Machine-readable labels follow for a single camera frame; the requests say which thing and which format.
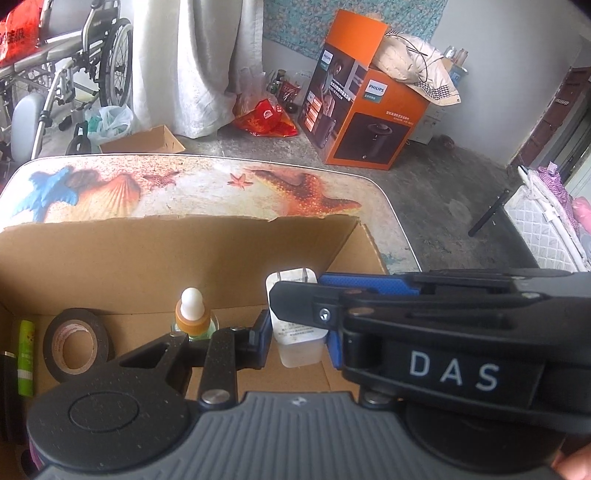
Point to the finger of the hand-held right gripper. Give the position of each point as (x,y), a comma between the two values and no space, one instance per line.
(300,304)
(369,282)

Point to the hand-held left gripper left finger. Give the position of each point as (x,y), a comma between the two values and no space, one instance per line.
(263,337)

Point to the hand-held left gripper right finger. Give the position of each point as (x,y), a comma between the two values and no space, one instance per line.
(334,350)

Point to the white charger plug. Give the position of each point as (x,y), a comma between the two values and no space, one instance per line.
(298,346)

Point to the orange collar dropper bottle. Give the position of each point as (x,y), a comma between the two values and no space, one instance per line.
(191,318)

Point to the black tape roll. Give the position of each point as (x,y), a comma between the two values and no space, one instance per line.
(51,332)

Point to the person's right hand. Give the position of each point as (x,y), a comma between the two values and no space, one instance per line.
(579,466)

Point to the white quilted mattress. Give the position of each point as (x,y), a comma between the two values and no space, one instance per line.
(540,226)

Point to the black bed leg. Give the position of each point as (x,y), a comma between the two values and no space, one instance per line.
(489,212)

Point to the pink cloth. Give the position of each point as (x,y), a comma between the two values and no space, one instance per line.
(581,207)

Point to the orange appliance carton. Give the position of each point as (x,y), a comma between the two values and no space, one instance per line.
(397,106)

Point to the red gold plastic bag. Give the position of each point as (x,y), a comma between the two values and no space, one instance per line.
(265,117)

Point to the red snack packet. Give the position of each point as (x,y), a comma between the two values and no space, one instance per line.
(293,91)

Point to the dark glass bottle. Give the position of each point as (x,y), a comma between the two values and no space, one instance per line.
(277,83)

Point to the beige cloth bag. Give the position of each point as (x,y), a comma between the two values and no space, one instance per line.
(415,60)

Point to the small cardboard box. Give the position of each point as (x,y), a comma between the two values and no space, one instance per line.
(138,141)

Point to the green tube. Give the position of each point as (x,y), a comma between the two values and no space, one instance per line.
(26,360)

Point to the brown door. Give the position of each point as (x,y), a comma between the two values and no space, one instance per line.
(554,115)

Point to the glass jar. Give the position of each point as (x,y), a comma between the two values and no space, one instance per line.
(449,53)
(461,55)

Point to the white green plastic bag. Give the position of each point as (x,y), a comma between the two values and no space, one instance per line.
(113,122)

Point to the white curtain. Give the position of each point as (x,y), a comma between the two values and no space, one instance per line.
(184,69)

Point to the black cylinder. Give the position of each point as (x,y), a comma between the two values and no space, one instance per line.
(7,397)

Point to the wheelchair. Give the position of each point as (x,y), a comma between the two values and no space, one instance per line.
(69,50)

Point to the orange plastic bag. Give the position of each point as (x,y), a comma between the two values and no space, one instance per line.
(18,37)

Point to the floral wall cloth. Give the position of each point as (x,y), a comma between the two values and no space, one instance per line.
(286,25)

